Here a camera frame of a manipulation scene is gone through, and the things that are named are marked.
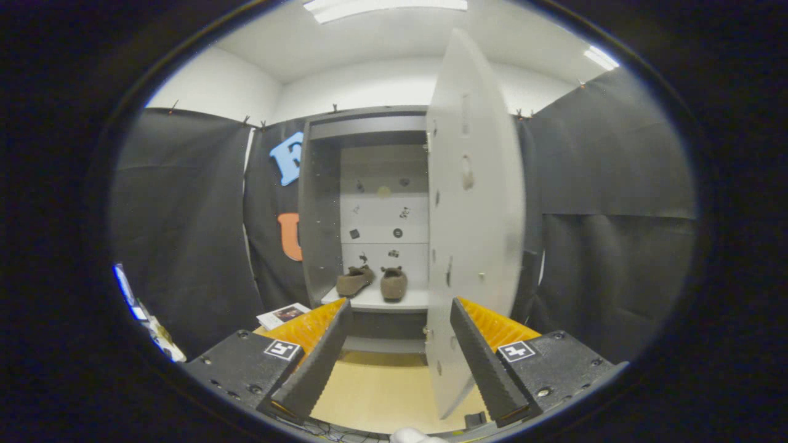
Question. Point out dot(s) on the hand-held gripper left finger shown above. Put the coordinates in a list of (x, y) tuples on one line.
[(320, 363)]

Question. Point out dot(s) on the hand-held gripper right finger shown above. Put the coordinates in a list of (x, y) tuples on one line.
[(486, 369)]

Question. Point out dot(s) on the brown fuzzy shoe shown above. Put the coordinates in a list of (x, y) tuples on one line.
[(394, 283), (354, 280)]

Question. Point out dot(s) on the grey shoe cabinet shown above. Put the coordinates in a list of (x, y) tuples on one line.
[(320, 215)]

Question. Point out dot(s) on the beige shoe cabinet door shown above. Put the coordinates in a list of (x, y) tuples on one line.
[(480, 215)]

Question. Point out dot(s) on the black backdrop cloth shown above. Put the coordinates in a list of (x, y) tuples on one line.
[(184, 215)]

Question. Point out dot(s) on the small ceiling light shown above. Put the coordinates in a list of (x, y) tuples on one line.
[(600, 57)]

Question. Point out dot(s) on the long ceiling light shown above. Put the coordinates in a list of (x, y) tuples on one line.
[(385, 6)]

